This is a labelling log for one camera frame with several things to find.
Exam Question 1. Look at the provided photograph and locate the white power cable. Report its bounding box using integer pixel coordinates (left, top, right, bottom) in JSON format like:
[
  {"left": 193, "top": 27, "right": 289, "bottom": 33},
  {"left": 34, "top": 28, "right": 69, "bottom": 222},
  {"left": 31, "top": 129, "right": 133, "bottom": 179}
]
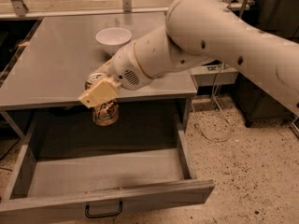
[{"left": 190, "top": 63, "right": 235, "bottom": 143}]

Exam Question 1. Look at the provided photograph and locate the white ceramic bowl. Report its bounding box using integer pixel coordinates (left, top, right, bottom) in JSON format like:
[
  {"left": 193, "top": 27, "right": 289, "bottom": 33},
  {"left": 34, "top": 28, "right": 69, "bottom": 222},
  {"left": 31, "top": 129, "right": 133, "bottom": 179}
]
[{"left": 95, "top": 27, "right": 132, "bottom": 56}]

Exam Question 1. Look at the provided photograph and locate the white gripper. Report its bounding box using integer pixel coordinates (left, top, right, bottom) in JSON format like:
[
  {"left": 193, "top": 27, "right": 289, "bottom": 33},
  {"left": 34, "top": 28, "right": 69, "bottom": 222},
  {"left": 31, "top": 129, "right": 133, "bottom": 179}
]
[{"left": 78, "top": 43, "right": 153, "bottom": 108}]

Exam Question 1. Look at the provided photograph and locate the grey open drawer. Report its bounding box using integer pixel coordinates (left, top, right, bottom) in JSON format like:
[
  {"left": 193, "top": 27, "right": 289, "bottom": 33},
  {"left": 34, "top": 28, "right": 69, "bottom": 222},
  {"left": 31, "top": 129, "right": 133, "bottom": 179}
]
[{"left": 0, "top": 100, "right": 215, "bottom": 224}]

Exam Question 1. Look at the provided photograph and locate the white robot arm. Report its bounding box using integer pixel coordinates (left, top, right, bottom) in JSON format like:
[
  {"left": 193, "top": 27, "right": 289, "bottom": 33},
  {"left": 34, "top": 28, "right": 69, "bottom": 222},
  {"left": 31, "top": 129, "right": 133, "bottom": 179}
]
[{"left": 78, "top": 0, "right": 299, "bottom": 115}]

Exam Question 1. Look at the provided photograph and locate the metal rail frame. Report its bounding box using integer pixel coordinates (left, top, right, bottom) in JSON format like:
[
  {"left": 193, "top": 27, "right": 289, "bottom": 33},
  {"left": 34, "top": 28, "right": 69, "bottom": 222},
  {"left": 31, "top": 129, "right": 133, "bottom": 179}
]
[{"left": 0, "top": 0, "right": 256, "bottom": 20}]

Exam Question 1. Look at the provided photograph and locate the dark cabinet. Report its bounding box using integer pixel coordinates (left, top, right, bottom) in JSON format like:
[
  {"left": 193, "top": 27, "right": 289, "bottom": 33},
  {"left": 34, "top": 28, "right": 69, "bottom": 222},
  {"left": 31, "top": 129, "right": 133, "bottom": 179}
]
[{"left": 232, "top": 0, "right": 299, "bottom": 127}]

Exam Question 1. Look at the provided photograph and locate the crushed orange soda can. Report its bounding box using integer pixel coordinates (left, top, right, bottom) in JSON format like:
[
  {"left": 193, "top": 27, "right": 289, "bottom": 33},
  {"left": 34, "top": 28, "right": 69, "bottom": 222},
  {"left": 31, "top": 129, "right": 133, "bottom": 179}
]
[{"left": 85, "top": 72, "right": 119, "bottom": 127}]

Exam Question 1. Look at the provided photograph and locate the black drawer handle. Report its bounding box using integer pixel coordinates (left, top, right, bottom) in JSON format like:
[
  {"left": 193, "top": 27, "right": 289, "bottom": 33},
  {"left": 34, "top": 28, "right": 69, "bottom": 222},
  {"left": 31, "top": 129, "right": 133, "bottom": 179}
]
[{"left": 85, "top": 202, "right": 123, "bottom": 219}]

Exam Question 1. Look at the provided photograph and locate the grey side shelf bracket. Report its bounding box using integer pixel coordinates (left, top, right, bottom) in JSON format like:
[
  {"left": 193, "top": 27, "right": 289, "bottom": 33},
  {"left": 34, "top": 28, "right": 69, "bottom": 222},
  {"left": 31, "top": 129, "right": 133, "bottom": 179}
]
[{"left": 190, "top": 65, "right": 238, "bottom": 87}]

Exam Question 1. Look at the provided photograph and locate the grey cabinet counter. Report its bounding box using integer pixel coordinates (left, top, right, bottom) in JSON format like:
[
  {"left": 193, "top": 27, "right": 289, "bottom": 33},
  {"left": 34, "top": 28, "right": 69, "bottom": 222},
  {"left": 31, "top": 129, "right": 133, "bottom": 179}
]
[{"left": 0, "top": 12, "right": 198, "bottom": 112}]

